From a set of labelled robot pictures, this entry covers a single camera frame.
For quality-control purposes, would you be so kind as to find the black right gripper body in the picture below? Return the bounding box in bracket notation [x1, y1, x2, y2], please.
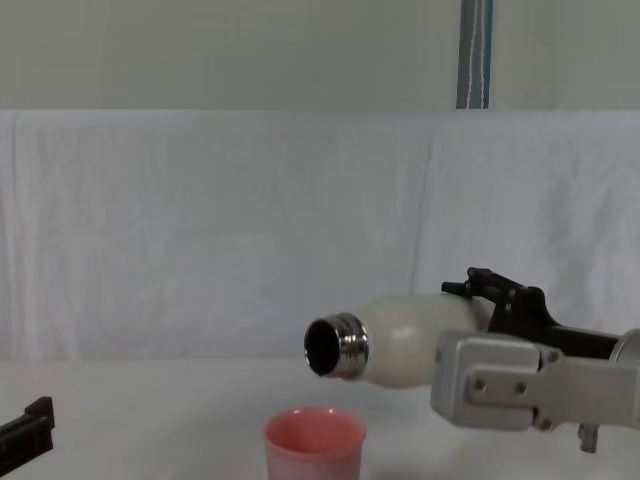
[487, 285, 622, 359]

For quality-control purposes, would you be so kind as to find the cream vacuum bottle steel neck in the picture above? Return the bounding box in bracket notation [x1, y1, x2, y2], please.
[303, 292, 497, 391]

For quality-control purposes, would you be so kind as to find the white table cloth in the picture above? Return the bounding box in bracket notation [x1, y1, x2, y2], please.
[0, 356, 640, 480]

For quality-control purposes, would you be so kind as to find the pink cup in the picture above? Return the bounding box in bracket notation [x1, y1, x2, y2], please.
[263, 405, 368, 480]

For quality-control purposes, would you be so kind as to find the white backdrop cloth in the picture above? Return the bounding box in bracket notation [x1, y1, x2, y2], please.
[0, 107, 640, 362]

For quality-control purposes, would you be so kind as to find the grey striped post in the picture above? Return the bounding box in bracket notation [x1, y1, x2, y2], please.
[455, 0, 495, 111]

